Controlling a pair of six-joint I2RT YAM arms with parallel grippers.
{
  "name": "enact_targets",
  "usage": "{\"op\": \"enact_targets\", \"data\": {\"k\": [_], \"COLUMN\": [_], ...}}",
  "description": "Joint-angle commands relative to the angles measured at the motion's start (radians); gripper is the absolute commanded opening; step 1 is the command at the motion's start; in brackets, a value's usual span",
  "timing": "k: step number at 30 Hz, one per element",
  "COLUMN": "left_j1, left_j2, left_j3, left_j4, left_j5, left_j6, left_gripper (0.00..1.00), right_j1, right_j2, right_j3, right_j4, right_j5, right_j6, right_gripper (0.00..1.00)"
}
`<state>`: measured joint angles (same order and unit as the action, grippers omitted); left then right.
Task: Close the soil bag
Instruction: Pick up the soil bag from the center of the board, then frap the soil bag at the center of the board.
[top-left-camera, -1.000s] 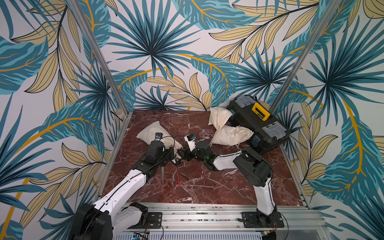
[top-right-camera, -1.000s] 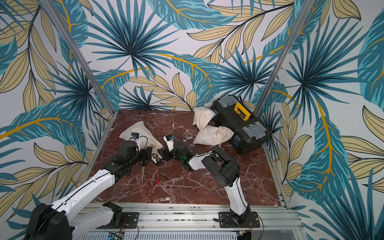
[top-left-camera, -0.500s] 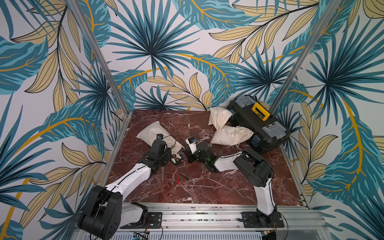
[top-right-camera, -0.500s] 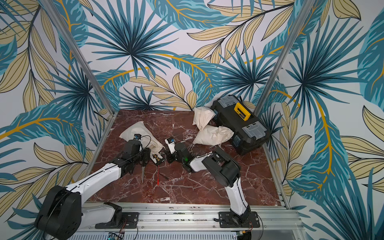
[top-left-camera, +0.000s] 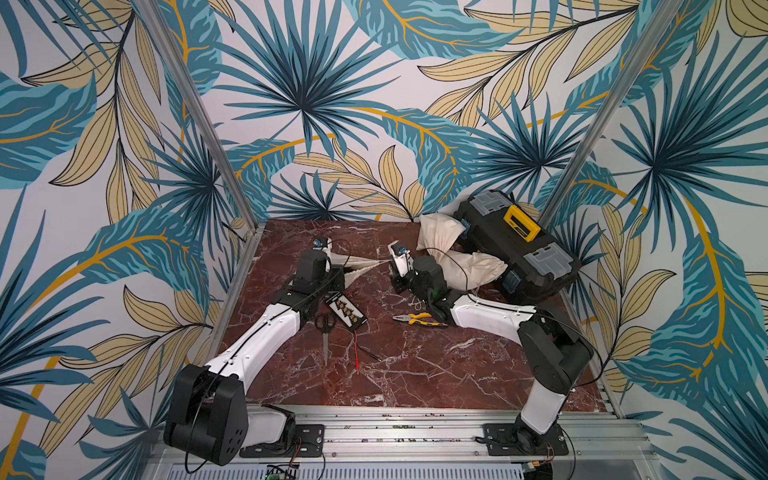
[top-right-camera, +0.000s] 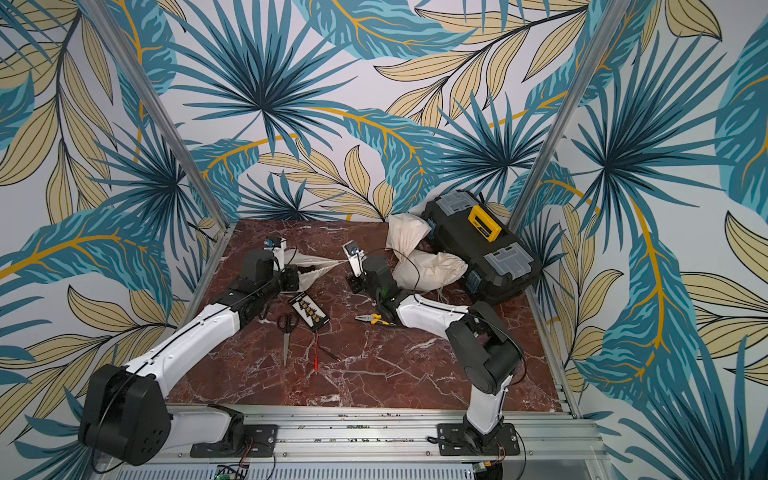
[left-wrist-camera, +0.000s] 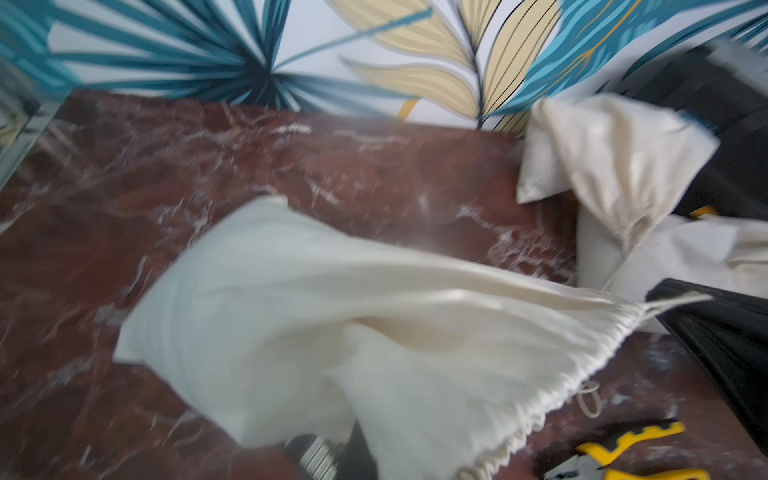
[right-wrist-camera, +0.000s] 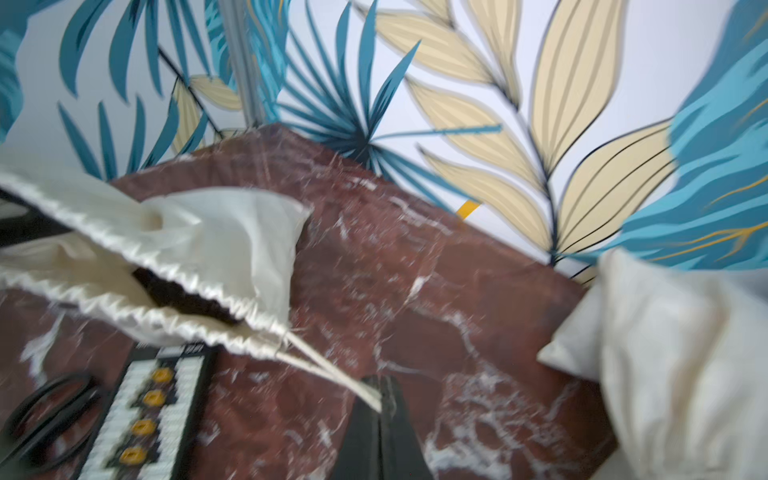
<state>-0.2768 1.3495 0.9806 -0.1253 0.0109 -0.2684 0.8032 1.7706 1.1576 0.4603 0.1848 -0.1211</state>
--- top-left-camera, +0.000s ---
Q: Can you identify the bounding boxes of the black handled scissors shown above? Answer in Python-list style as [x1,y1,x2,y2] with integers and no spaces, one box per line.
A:
[314,313,337,366]

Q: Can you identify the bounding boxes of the aluminium left corner post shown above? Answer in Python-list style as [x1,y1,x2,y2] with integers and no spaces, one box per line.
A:
[134,0,258,235]

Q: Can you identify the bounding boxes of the black toolbox yellow handle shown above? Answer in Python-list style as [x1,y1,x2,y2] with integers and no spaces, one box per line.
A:
[454,190,582,305]

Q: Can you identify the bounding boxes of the cream cloth soil bag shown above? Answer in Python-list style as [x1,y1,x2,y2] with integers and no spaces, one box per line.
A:
[436,250,508,291]

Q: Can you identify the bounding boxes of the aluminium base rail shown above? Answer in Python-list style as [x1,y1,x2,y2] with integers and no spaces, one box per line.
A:
[140,403,661,480]

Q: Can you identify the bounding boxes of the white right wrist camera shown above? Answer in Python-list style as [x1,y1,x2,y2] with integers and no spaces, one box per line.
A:
[388,240,413,278]

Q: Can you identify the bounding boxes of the black connector board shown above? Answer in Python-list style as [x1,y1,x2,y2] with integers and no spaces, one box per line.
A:
[326,292,368,332]

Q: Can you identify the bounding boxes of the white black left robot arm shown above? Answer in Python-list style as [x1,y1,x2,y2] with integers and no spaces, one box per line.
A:
[163,245,345,466]

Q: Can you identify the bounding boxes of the yellow handled pliers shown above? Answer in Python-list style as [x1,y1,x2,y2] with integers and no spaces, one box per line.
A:
[393,313,449,328]

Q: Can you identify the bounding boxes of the aluminium right corner post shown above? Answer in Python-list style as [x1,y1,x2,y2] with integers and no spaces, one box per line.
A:
[539,1,683,229]

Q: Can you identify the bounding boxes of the aluminium corner post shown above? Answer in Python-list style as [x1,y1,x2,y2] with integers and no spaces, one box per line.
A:
[539,1,683,229]
[134,0,258,235]

